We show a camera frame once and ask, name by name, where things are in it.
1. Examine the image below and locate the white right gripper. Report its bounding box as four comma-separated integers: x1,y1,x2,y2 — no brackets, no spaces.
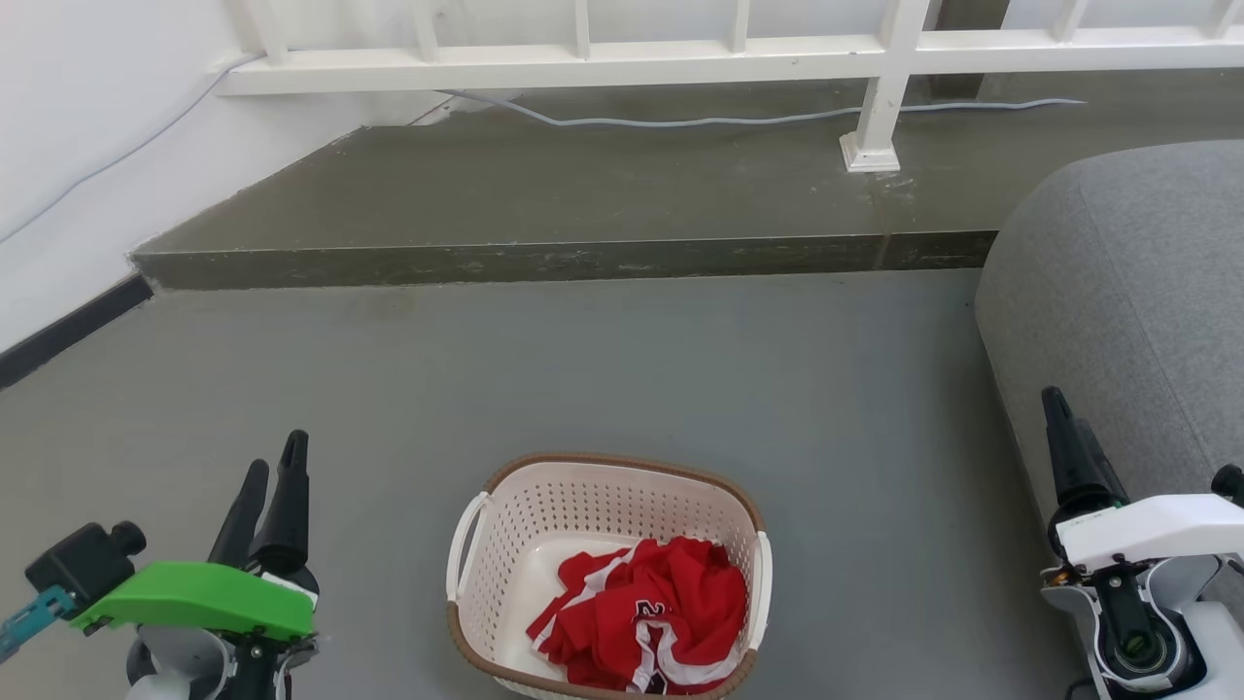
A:
1041,386,1244,571

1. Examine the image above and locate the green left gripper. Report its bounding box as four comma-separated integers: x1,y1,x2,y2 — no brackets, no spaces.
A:
71,430,321,644

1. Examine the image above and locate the white perforated laundry basket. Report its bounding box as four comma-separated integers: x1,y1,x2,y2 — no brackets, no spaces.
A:
446,452,774,700

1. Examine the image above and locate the grey fabric sofa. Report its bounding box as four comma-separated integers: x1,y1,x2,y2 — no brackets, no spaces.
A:
975,140,1244,623

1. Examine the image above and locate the red and white jersey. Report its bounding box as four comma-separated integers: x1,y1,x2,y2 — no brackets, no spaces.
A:
526,536,750,696

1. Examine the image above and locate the white metal railing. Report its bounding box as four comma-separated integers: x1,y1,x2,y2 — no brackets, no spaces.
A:
214,0,1244,174

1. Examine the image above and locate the left gripper black camera box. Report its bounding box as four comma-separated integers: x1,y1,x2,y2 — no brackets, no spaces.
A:
25,521,148,610

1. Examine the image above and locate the left camera teal cable connector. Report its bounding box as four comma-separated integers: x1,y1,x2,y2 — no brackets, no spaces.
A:
0,586,77,664

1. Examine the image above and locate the black wall baseboard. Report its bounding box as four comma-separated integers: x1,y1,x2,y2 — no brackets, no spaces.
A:
0,274,155,392

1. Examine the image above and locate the thin grey wall cable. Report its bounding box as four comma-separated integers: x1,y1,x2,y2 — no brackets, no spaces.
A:
0,53,265,246

